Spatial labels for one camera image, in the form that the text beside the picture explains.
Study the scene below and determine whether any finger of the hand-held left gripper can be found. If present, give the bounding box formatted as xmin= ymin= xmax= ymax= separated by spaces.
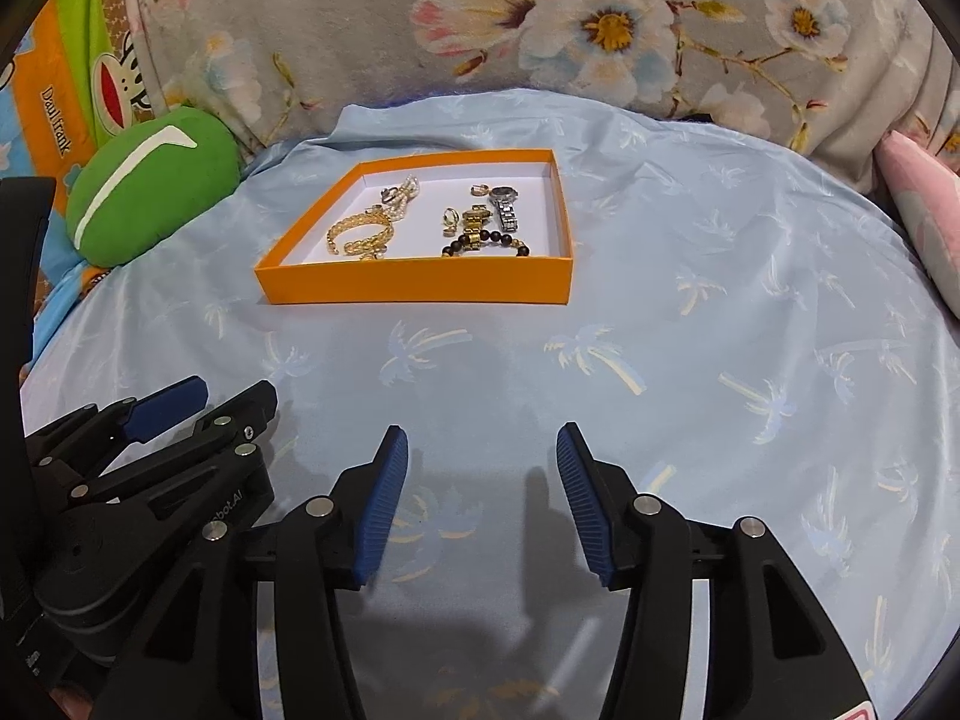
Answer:
xmin=26 ymin=376 xmax=209 ymax=481
xmin=67 ymin=380 xmax=278 ymax=503

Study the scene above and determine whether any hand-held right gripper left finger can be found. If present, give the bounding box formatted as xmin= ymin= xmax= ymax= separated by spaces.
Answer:
xmin=90 ymin=424 xmax=410 ymax=720

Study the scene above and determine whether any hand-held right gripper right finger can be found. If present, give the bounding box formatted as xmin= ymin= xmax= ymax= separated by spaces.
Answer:
xmin=555 ymin=421 xmax=875 ymax=720

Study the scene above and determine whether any orange shallow box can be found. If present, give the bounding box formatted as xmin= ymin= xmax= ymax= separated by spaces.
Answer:
xmin=253 ymin=148 xmax=575 ymax=306

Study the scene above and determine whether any gold chain bangle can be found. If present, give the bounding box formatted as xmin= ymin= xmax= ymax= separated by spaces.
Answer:
xmin=326 ymin=210 xmax=396 ymax=260

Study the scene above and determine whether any black bead bracelet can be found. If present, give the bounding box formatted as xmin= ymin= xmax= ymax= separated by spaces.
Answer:
xmin=441 ymin=231 xmax=532 ymax=260

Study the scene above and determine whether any gold wristwatch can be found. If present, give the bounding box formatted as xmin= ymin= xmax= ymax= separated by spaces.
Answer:
xmin=459 ymin=206 xmax=492 ymax=250

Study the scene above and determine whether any light blue palm print sheet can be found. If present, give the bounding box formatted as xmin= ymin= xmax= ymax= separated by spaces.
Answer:
xmin=19 ymin=88 xmax=960 ymax=720

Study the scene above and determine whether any green pillow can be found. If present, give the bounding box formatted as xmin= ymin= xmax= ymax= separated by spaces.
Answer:
xmin=66 ymin=106 xmax=242 ymax=269

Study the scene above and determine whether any pearl cluster brooch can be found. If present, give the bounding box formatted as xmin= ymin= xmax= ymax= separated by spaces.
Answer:
xmin=390 ymin=174 xmax=422 ymax=222

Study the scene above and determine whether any silver wristwatch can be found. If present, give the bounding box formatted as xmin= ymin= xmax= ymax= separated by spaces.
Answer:
xmin=489 ymin=186 xmax=520 ymax=233

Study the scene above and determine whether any colourful cartoon pillow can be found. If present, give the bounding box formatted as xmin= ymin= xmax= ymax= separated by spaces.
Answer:
xmin=0 ymin=0 xmax=173 ymax=391

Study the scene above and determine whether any grey floral blanket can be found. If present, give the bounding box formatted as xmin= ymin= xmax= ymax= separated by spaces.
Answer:
xmin=120 ymin=0 xmax=960 ymax=196

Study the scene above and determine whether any pink pillow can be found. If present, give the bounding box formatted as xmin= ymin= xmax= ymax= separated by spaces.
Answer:
xmin=874 ymin=129 xmax=960 ymax=278

